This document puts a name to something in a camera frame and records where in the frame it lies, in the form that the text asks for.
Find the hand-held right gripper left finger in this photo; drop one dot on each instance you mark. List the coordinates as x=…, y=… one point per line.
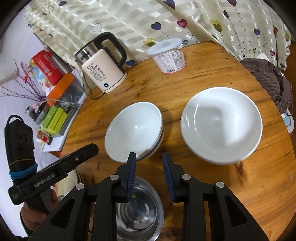
x=130, y=171

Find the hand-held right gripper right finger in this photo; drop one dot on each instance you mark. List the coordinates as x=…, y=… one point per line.
x=168, y=176

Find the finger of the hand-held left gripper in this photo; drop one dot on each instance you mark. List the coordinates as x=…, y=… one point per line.
x=78, y=157

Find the white bowl with blue stripe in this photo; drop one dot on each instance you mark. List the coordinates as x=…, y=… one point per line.
x=134, y=129
x=222, y=122

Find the stainless steel bowl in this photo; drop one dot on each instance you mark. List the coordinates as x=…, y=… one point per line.
x=141, y=215

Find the person's left forearm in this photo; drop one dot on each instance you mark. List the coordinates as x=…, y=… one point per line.
x=23, y=228

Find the person's left hand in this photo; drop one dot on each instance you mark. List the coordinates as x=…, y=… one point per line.
x=37, y=220

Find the white side cabinet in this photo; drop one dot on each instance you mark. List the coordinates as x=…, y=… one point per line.
x=55, y=144

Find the chevron patterned tray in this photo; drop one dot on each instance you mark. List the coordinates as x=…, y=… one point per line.
x=69, y=120

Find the small clear bottle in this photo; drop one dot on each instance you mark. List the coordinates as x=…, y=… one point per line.
x=30, y=111

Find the grey oval gadget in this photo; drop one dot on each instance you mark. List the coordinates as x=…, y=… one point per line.
x=41, y=115

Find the light green box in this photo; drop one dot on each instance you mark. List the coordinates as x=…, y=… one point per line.
x=59, y=120

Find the dark green box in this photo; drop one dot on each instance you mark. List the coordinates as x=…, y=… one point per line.
x=49, y=117

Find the purple dried branches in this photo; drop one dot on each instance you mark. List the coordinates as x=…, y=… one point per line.
x=34, y=96

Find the clear storage box orange lid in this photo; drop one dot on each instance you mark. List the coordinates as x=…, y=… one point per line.
x=60, y=89

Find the white electric kettle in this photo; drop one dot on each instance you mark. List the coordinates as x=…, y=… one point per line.
x=101, y=71

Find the white plastic tub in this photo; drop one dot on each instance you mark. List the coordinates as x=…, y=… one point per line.
x=171, y=60

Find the white and blue object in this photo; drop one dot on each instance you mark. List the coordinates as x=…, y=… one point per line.
x=288, y=120

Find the brown checkered cloth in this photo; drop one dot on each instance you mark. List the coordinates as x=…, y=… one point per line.
x=270, y=81

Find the heart-print curtain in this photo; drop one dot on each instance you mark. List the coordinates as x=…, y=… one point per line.
x=138, y=18

